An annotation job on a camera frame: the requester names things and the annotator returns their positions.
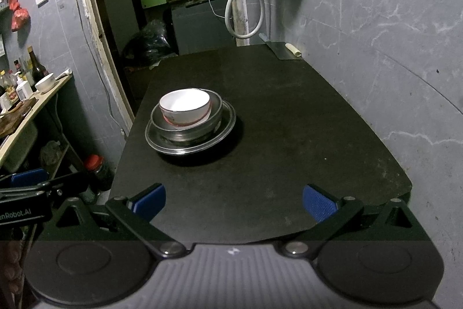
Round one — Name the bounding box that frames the stainless steel bowl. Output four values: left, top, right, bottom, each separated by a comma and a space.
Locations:
150, 90, 223, 143

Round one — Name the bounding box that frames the wooden cutting board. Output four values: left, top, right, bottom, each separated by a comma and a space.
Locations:
0, 97, 37, 138

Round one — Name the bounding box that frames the tall dark bottle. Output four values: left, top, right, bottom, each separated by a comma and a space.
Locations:
27, 46, 49, 87

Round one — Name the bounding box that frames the red-labelled sauce bottle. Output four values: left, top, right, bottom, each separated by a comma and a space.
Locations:
0, 70, 19, 110

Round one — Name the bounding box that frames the white basin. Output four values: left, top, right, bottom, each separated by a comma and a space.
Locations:
0, 121, 38, 174

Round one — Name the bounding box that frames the dark grey cabinet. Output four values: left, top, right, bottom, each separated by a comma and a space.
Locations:
170, 0, 236, 56

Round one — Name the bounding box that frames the wooden counter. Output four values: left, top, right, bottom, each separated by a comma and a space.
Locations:
0, 72, 75, 165

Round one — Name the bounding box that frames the red-capped jar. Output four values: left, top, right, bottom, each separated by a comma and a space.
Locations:
84, 154, 114, 192

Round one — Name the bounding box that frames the black garbage bag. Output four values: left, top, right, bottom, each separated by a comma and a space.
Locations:
123, 19, 179, 69

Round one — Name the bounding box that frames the white plastic bottle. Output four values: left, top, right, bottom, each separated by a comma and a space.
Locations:
16, 75, 33, 101

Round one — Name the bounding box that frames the person's left hand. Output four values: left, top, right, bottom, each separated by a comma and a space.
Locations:
0, 242, 24, 295

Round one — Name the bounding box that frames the wooden door frame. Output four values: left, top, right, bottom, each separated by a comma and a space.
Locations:
78, 0, 250, 138

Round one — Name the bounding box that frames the thick white hose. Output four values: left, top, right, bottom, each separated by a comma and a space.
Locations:
225, 0, 266, 39

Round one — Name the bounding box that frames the thin wall cable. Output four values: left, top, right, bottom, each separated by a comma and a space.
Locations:
70, 0, 125, 136

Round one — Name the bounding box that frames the red plastic bag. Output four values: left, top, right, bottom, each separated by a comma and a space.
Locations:
10, 0, 31, 32

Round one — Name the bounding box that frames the small white cylinder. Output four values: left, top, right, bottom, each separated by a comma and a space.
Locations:
258, 33, 302, 61

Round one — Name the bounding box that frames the stainless steel plate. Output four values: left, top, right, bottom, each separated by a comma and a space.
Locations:
145, 101, 237, 155

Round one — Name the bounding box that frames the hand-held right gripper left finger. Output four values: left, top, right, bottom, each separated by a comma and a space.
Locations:
38, 183, 187, 259

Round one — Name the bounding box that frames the white bowl with red rim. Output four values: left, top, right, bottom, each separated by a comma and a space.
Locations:
159, 88, 211, 129

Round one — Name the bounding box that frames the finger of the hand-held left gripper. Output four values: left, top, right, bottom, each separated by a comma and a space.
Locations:
0, 172, 91, 203
0, 168, 50, 187

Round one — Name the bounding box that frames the crumpled plastic bag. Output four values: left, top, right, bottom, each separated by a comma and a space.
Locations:
38, 140, 69, 168

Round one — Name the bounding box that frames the plain white bowl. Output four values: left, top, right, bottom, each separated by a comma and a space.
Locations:
35, 73, 56, 95

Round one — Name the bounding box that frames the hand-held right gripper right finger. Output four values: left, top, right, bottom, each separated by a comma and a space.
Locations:
282, 184, 431, 259

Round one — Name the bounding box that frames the thin white cable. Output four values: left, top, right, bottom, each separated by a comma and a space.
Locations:
208, 0, 227, 20

